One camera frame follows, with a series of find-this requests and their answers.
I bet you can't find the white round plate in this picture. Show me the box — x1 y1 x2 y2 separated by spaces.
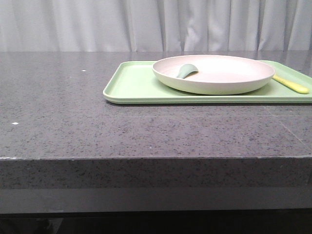
153 55 275 95

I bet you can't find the yellow plastic fork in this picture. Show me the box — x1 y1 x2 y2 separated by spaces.
273 75 310 94

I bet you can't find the light green serving tray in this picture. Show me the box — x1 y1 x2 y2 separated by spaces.
103 61 312 105

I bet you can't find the pale green plastic spoon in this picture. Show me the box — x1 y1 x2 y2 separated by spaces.
176 63 198 79

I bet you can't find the white pleated curtain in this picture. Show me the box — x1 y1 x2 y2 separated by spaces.
0 0 312 52

